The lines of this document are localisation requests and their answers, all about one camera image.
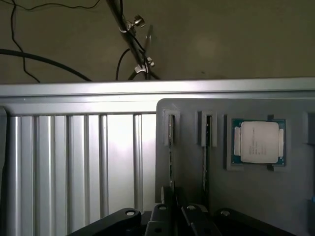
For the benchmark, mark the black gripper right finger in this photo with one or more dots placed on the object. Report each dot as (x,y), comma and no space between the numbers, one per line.
(197,216)

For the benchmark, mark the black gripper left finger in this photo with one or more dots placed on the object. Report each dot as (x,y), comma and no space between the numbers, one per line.
(162,216)

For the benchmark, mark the grey parts rack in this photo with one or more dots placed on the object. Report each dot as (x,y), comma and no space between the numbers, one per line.
(246,196)

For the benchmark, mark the silver CPU green edge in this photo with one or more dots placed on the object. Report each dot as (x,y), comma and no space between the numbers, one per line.
(258,142)

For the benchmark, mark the black stand with metal clamps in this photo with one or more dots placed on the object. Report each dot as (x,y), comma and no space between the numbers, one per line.
(138,21)

